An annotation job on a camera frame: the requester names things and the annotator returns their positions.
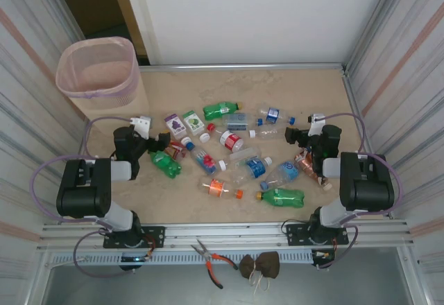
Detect purple juice carton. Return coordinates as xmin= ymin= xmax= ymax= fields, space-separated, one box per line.
xmin=164 ymin=112 xmax=187 ymax=139

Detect green plastic bottle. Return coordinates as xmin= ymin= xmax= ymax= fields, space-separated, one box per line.
xmin=149 ymin=148 xmax=183 ymax=180

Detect small red label bottle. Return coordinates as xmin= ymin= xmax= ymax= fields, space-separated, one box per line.
xmin=165 ymin=139 xmax=187 ymax=163

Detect clear ribbed bottle white cap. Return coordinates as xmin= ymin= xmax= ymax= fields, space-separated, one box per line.
xmin=248 ymin=124 xmax=289 ymax=141

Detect clear bottle dark blue label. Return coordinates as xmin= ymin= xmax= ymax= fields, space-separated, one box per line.
xmin=255 ymin=102 xmax=298 ymax=126

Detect copper label plastic bottle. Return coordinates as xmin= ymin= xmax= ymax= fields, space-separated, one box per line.
xmin=293 ymin=149 xmax=333 ymax=192

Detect clear bottle cyan label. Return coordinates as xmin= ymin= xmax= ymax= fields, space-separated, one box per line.
xmin=259 ymin=159 xmax=301 ymax=191

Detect green juice carton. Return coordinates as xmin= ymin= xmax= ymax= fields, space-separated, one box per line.
xmin=182 ymin=110 xmax=210 ymax=143

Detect slim bottle pink blue label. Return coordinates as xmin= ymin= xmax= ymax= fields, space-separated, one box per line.
xmin=182 ymin=137 xmax=218 ymax=176

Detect Pocari Sweat blue label bottle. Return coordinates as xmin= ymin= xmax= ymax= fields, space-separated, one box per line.
xmin=231 ymin=155 xmax=273 ymax=187

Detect clear square bottle white cap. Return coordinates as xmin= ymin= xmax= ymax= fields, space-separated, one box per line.
xmin=217 ymin=147 xmax=262 ymax=172

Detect frosted soda water bottle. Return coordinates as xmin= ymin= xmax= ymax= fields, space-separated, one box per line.
xmin=221 ymin=112 xmax=264 ymax=132

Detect green bottle orange cap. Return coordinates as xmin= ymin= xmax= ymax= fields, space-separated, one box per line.
xmin=255 ymin=187 xmax=306 ymax=210

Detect clear bottle orange label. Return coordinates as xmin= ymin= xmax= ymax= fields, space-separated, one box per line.
xmin=198 ymin=177 xmax=244 ymax=200

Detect beige ribbed plastic waste bin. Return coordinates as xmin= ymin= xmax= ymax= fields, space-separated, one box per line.
xmin=55 ymin=36 xmax=151 ymax=123

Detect green bottle with barcode label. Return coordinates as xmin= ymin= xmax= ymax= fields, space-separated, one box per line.
xmin=202 ymin=101 xmax=244 ymax=121

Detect red white label bottle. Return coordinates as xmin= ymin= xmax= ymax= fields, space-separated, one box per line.
xmin=207 ymin=121 xmax=244 ymax=153

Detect brown cloth pouches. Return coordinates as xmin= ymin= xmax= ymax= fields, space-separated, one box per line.
xmin=238 ymin=251 xmax=281 ymax=280

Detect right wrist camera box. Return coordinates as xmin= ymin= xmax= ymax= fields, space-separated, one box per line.
xmin=307 ymin=112 xmax=327 ymax=134

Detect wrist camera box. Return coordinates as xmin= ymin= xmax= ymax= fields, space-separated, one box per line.
xmin=307 ymin=112 xmax=327 ymax=134
xmin=130 ymin=114 xmax=153 ymax=137

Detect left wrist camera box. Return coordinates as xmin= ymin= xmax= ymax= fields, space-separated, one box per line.
xmin=130 ymin=114 xmax=153 ymax=137

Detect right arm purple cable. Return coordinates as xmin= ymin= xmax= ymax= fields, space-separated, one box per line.
xmin=321 ymin=111 xmax=405 ymax=270

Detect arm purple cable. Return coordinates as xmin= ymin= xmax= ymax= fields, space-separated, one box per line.
xmin=321 ymin=111 xmax=405 ymax=270
xmin=31 ymin=115 xmax=135 ymax=279

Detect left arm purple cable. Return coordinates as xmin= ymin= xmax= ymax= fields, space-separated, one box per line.
xmin=31 ymin=115 xmax=135 ymax=279

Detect aluminium table edge rail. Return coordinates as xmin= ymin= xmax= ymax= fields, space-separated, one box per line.
xmin=138 ymin=62 xmax=348 ymax=74

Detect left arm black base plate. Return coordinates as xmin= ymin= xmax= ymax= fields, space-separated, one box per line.
xmin=103 ymin=225 xmax=166 ymax=250

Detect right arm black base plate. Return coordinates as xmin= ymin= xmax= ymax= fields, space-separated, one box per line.
xmin=285 ymin=222 xmax=350 ymax=247

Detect long aluminium mounting rail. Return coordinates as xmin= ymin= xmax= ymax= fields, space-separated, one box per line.
xmin=36 ymin=218 xmax=416 ymax=252

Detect slotted grey cable duct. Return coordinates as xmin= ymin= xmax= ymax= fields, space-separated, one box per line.
xmin=46 ymin=250 xmax=336 ymax=266

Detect orange handled pliers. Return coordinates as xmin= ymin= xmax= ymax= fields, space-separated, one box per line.
xmin=189 ymin=238 xmax=240 ymax=290

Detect wooden door frame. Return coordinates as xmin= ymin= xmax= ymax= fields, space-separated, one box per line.
xmin=105 ymin=0 xmax=151 ymax=66

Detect tan string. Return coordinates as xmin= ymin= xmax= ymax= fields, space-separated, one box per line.
xmin=249 ymin=270 xmax=272 ymax=297

